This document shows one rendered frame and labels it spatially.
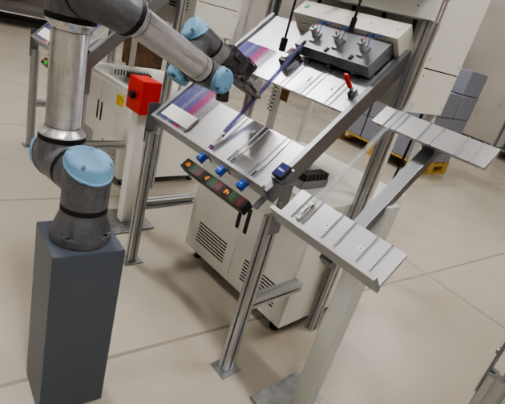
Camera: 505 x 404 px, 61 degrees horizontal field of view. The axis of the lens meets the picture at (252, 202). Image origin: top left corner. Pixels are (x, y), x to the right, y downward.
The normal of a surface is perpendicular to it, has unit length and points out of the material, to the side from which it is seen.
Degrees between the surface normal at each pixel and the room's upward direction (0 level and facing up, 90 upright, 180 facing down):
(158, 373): 0
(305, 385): 90
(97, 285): 90
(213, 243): 90
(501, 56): 90
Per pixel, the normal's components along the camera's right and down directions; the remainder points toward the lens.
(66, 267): 0.55, 0.47
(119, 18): 0.29, 0.73
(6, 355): 0.26, -0.88
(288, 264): -0.72, 0.10
